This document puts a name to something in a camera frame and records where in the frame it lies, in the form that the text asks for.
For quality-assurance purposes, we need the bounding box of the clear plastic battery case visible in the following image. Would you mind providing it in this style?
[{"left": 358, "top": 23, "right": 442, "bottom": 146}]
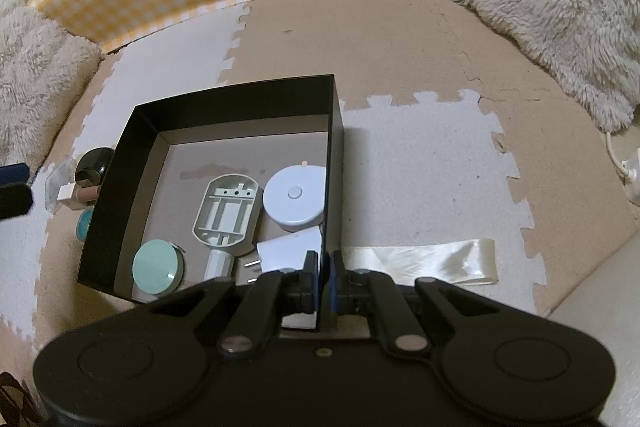
[{"left": 44, "top": 159, "right": 86, "bottom": 210}]

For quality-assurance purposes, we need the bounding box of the white charger plug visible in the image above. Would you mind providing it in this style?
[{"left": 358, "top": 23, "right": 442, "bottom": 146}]
[{"left": 242, "top": 226, "right": 323, "bottom": 288}]

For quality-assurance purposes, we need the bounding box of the white round device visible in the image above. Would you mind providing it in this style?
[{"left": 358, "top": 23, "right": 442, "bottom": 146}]
[{"left": 262, "top": 164, "right": 328, "bottom": 233}]

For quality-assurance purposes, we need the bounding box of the mint green round tin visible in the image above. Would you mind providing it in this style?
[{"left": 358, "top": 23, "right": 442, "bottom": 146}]
[{"left": 132, "top": 239, "right": 187, "bottom": 297}]

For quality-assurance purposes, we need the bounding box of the pale green plastic handheld housing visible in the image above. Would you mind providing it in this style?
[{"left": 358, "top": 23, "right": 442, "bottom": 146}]
[{"left": 192, "top": 174, "right": 263, "bottom": 280}]

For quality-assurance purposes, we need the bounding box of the beige and white puzzle mat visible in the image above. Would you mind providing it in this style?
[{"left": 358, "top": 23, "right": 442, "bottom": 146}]
[{"left": 0, "top": 0, "right": 640, "bottom": 358}]

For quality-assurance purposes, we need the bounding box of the teal round lid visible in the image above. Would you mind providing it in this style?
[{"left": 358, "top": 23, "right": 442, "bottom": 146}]
[{"left": 75, "top": 207, "right": 96, "bottom": 245}]

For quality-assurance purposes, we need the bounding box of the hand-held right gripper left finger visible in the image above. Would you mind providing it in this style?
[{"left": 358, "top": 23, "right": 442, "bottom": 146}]
[{"left": 145, "top": 251, "right": 321, "bottom": 354}]

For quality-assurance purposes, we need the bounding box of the dark patterned cloth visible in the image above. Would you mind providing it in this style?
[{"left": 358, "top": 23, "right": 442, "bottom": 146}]
[{"left": 0, "top": 372, "right": 38, "bottom": 427}]

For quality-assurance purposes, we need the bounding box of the white cube adapter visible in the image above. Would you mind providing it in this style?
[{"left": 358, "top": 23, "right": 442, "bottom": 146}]
[{"left": 56, "top": 182, "right": 103, "bottom": 212}]

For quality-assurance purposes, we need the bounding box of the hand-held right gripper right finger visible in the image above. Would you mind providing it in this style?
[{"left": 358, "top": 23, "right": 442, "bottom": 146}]
[{"left": 325, "top": 251, "right": 501, "bottom": 353}]

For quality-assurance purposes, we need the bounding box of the black oval case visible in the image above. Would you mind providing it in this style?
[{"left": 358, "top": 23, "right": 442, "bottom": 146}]
[{"left": 75, "top": 148, "right": 117, "bottom": 188}]

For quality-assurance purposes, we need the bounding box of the white power cable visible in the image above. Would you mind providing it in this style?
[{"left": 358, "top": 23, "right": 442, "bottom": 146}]
[{"left": 605, "top": 132, "right": 640, "bottom": 208}]

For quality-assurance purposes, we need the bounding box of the cream satin ribbon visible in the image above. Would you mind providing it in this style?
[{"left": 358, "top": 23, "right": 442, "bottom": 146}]
[{"left": 332, "top": 238, "right": 501, "bottom": 288}]

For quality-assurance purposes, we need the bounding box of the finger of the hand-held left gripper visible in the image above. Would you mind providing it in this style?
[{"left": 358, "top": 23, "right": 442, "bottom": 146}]
[
  {"left": 0, "top": 184, "right": 33, "bottom": 223},
  {"left": 0, "top": 163, "right": 28, "bottom": 185}
]

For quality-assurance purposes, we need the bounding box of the cream leather cushion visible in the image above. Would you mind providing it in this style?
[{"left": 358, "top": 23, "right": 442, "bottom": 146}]
[{"left": 545, "top": 227, "right": 640, "bottom": 427}]

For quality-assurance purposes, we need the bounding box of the black cardboard box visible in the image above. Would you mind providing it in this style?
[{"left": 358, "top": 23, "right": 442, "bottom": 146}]
[{"left": 76, "top": 74, "right": 373, "bottom": 340}]

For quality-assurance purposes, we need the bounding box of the large white fluffy pillow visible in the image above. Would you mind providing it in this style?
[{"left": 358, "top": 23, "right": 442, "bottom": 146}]
[{"left": 0, "top": 0, "right": 103, "bottom": 172}]

